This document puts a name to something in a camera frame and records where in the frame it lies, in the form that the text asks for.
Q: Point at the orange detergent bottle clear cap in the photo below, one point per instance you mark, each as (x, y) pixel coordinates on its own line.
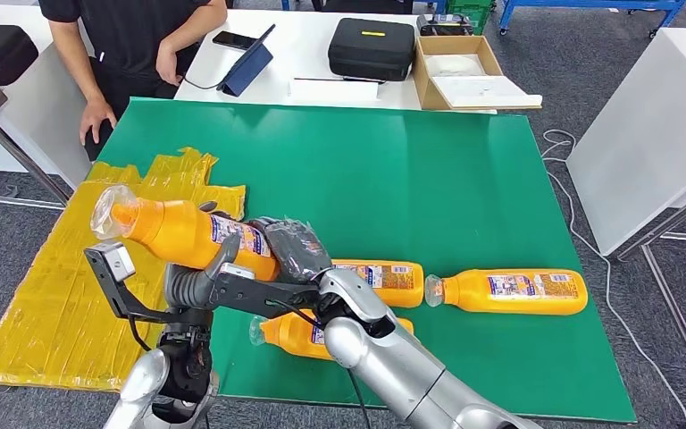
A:
(390, 284)
(485, 293)
(165, 231)
(287, 337)

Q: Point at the white desk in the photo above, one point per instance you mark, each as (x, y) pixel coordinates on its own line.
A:
(307, 56)

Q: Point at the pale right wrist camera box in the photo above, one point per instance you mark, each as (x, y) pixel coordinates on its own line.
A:
(237, 271)

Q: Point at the yellow plastic sheet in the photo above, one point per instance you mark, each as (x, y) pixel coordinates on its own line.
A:
(53, 284)

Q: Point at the person's right forearm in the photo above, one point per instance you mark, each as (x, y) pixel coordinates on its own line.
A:
(76, 65)

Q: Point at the person's left hand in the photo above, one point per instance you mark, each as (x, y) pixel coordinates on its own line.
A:
(170, 65)

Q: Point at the green plastic crate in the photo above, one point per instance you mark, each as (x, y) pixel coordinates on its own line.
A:
(468, 9)

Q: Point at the person's left forearm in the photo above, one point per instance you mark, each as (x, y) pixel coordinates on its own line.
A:
(198, 29)

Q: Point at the black smartphone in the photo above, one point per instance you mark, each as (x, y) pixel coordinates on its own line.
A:
(235, 40)

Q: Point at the white table metal legs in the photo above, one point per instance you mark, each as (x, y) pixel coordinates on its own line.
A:
(645, 133)

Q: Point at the person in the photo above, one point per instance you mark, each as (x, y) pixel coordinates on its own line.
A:
(130, 35)

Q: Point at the cardboard box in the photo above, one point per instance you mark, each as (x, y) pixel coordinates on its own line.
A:
(426, 86)

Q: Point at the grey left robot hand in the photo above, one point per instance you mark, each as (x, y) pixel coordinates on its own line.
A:
(224, 254)

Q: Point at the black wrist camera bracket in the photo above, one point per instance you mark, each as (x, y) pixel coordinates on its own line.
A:
(260, 293)
(118, 302)

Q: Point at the white round foam insert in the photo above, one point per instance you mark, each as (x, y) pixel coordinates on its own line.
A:
(454, 65)

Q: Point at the black device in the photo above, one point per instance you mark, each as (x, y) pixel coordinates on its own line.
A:
(443, 23)

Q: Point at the black left wrist camera bracket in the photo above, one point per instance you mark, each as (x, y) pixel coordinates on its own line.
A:
(118, 302)

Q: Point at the black case yellow label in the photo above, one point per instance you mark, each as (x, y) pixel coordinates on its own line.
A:
(372, 50)

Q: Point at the blue metal rack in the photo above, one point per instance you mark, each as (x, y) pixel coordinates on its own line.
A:
(591, 5)

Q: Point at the thin black pen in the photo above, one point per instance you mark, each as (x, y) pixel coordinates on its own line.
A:
(340, 80)

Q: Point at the white foam sheet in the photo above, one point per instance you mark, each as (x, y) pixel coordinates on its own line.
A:
(488, 92)

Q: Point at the person's right hand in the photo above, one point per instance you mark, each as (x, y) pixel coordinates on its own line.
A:
(97, 118)

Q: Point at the white side table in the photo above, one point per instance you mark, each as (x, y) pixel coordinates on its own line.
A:
(53, 112)

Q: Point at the black right wrist camera bracket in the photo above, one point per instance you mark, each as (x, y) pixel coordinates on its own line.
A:
(260, 293)

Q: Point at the blue tablet case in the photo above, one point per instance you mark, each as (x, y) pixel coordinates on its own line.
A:
(248, 70)

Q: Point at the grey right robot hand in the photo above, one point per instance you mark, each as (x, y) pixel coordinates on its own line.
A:
(295, 248)

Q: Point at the white paper sheet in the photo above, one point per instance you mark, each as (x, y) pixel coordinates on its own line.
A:
(334, 92)

